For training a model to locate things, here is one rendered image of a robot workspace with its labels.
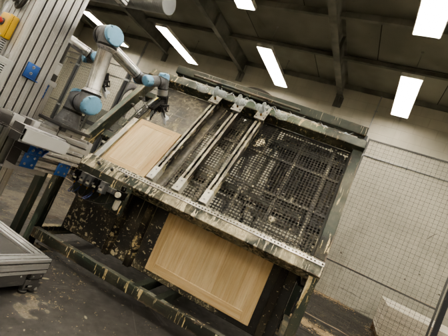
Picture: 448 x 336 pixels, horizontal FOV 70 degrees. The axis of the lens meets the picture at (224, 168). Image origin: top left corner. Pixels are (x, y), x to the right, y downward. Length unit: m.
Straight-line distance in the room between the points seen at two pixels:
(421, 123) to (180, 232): 5.89
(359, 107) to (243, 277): 5.70
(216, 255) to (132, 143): 1.19
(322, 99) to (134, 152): 5.59
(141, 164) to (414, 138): 5.82
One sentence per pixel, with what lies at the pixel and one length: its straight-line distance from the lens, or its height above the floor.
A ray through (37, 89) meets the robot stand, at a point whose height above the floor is 1.16.
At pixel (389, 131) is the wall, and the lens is 7.41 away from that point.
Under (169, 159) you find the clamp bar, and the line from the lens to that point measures 2.63.
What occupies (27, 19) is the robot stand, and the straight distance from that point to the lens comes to 2.18.
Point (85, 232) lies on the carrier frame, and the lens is 3.05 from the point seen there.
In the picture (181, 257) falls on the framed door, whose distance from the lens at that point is 2.61.
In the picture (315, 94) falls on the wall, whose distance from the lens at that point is 7.78.
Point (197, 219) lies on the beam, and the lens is 2.31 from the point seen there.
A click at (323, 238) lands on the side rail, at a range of 2.34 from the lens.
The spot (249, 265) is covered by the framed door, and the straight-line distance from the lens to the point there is 2.48.
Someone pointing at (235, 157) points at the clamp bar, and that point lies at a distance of 2.62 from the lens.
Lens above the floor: 1.06
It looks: 4 degrees up
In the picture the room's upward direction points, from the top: 24 degrees clockwise
